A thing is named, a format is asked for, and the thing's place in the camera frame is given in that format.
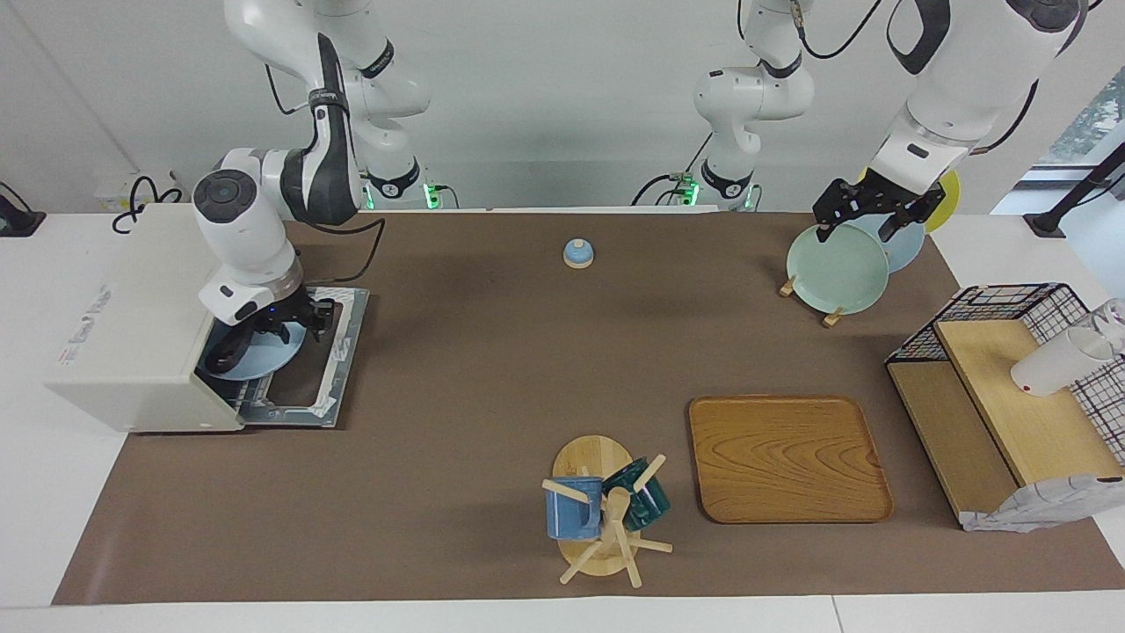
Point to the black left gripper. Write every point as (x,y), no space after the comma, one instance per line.
(879,195)

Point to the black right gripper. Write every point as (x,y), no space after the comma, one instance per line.
(286,316)

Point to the light blue plate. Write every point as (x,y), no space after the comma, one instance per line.
(274,360)

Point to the toaster oven glass door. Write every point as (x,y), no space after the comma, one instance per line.
(349,352)

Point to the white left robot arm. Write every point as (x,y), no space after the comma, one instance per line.
(967,61)

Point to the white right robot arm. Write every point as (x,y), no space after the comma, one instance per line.
(255,229)

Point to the white toaster oven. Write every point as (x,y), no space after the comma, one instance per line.
(123,334)

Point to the pale green plate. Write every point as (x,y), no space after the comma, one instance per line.
(835,272)

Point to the blue plate in rack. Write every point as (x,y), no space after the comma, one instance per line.
(907,251)

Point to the yellow plate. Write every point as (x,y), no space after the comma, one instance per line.
(950,202)

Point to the wooden plate rack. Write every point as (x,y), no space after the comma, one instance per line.
(833,318)

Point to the black clamp stand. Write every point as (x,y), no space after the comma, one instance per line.
(1077,193)

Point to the white cup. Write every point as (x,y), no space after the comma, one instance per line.
(1050,365)

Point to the brown table mat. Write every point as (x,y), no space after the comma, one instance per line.
(527,396)

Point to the wooden serving tray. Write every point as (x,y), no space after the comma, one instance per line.
(787,462)

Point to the wooden step shelf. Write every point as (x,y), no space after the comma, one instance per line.
(1028,413)

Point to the clear drinking glass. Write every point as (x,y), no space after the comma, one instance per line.
(1112,321)

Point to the small blue call bell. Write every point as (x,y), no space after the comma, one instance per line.
(578,255)

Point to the black desk device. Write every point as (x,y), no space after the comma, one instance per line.
(18,220)

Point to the wooden mug tree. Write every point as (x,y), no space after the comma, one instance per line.
(593,457)

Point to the blue mug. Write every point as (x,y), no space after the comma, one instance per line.
(571,514)

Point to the grey checked cloth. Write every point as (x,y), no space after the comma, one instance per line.
(1037,505)

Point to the dark green mug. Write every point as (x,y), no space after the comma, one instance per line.
(646,501)

